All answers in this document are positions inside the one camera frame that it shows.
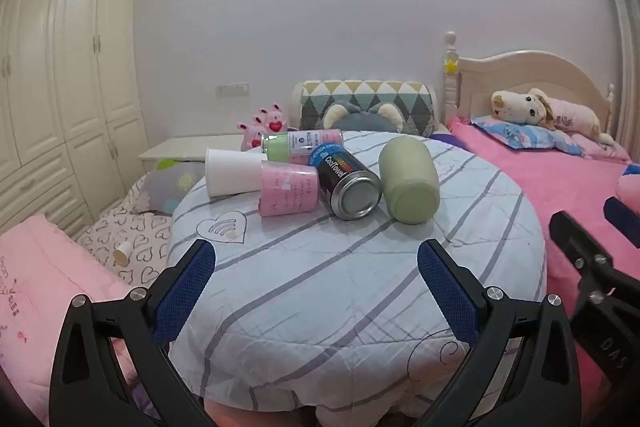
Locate pale green ceramic cup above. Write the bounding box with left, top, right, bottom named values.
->
left=378, top=134, right=440, bottom=225

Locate white bedside table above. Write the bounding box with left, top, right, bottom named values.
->
left=138, top=134, right=243, bottom=171

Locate small cream bottle cap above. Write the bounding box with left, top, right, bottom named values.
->
left=113, top=241, right=134, bottom=267

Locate blue cartoon pillow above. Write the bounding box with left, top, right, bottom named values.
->
left=471, top=116, right=585, bottom=157

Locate pink bunny plush toy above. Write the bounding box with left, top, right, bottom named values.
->
left=236, top=104, right=288, bottom=150

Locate triangle pattern bolster pillow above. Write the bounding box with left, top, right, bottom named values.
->
left=288, top=79, right=444, bottom=138

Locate green pink labelled bottle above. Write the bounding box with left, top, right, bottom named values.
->
left=262, top=129, right=344, bottom=165

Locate cream wardrobe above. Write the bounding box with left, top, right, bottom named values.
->
left=1, top=0, right=148, bottom=236

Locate pink bed cover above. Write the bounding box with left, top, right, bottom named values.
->
left=449, top=119, right=639, bottom=313

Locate black blue spray can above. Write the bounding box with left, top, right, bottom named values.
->
left=308, top=143, right=382, bottom=220

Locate white paper cup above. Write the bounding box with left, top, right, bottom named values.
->
left=205, top=148, right=267, bottom=198

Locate white wall socket plate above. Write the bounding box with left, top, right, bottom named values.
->
left=217, top=82, right=250, bottom=98

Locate pink folded blanket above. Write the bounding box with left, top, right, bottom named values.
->
left=0, top=216, right=130, bottom=423

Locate cream wooden headboard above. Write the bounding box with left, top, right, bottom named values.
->
left=440, top=31, right=615, bottom=133

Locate grey bear ear cushion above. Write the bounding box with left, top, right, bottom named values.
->
left=322, top=103, right=406, bottom=133

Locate heart pattern white sheet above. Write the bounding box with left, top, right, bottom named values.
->
left=76, top=174, right=171, bottom=287

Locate grey flower pillow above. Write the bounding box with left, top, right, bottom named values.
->
left=132, top=159, right=205, bottom=216

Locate cream dog plush toy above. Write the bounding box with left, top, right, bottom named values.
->
left=490, top=88, right=614, bottom=145

